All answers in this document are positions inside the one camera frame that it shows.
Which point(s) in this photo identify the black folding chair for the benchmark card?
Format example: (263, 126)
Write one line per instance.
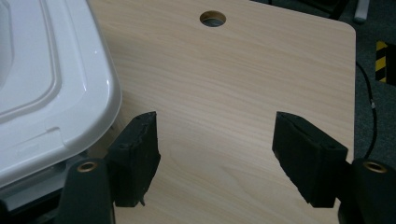
(323, 6)

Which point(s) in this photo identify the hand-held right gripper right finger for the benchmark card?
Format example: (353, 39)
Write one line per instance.
(308, 158)

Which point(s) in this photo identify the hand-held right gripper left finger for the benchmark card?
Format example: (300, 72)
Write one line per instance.
(135, 165)

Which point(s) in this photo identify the white desk frame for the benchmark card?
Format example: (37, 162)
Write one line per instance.
(361, 11)

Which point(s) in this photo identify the black stand base striped tape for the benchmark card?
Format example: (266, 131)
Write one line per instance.
(386, 62)

